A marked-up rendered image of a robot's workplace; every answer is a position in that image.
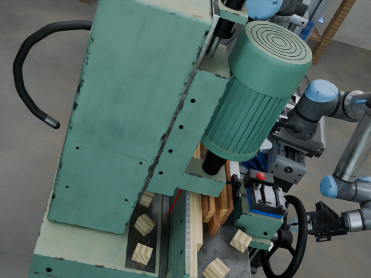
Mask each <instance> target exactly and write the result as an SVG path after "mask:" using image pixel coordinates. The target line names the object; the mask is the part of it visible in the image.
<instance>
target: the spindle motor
mask: <svg viewBox="0 0 371 278"><path fill-rule="evenodd" d="M228 63H229V69H230V78H231V79H230V81H229V83H228V85H227V87H226V89H225V91H224V93H223V95H222V97H221V99H220V101H219V104H218V106H217V108H216V110H215V112H214V114H213V116H212V118H211V120H210V122H209V124H208V126H207V128H206V130H205V132H204V134H203V136H202V138H201V140H200V141H201V142H202V144H203V145H204V146H205V147H206V148H207V149H208V150H210V151H211V152H213V153H214V154H215V155H217V156H219V157H221V158H224V159H227V160H230V161H235V162H243V161H248V160H250V159H252V158H253V157H254V156H255V155H256V154H257V152H258V150H259V149H260V147H261V145H262V144H263V142H264V141H265V139H266V137H267V136H268V134H269V133H270V131H271V129H272V128H273V126H274V124H275V123H276V121H277V120H278V118H279V116H280V115H281V113H282V111H283V110H284V108H285V107H286V105H287V103H288V101H289V100H290V98H291V97H292V95H293V94H294V92H295V90H296V89H297V87H298V85H299V84H300V82H301V81H302V79H303V78H304V76H305V74H306V73H307V71H308V69H309V68H310V66H311V64H312V52H311V50H310V48H309V47H308V45H307V44H306V43H305V41H304V40H302V39H301V38H300V37H298V36H297V35H296V34H294V33H293V32H291V31H290V30H288V29H286V28H284V27H282V26H280V25H277V24H274V23H270V22H265V21H252V22H250V23H248V24H246V25H245V26H244V27H243V28H242V29H241V31H240V33H239V35H238V37H237V39H236V42H235V44H234V46H233V48H232V50H231V52H230V54H229V56H228Z"/></svg>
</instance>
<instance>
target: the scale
mask: <svg viewBox="0 0 371 278"><path fill-rule="evenodd" d="M185 256H188V257H190V191H187V190H186V191H185Z"/></svg>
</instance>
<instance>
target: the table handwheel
mask: <svg viewBox="0 0 371 278"><path fill-rule="evenodd" d="M283 197H284V198H285V199H286V203H285V207H286V208H287V209H288V207H289V204H292V205H293V206H294V208H295V210H296V213H297V216H298V240H297V244H296V248H295V250H294V249H293V247H292V242H293V235H292V233H291V231H288V230H287V216H288V214H287V215H286V216H285V217H284V218H283V221H284V222H283V224H282V225H281V229H280V228H279V229H278V230H277V232H276V233H275V235H274V236H273V237H272V238H271V242H273V244H274V246H273V247H272V248H271V250H270V251H269V249H268V250H263V249H261V262H262V267H263V271H264V273H265V275H266V277H267V278H292V277H293V276H294V275H295V273H296V272H297V270H298V268H299V266H300V264H301V261H302V259H303V256H304V253H305V249H306V243H307V238H308V219H307V215H306V211H305V208H304V205H303V204H302V202H301V201H300V200H299V199H298V198H297V197H296V196H293V195H285V196H283ZM278 248H284V249H288V250H289V251H290V253H291V254H292V256H293V258H292V260H291V262H290V264H289V266H288V268H287V269H286V271H285V272H283V273H282V274H281V275H276V274H275V273H274V272H273V270H272V268H271V265H270V262H269V258H270V257H271V256H272V255H273V253H274V252H275V251H276V250H277V249H278Z"/></svg>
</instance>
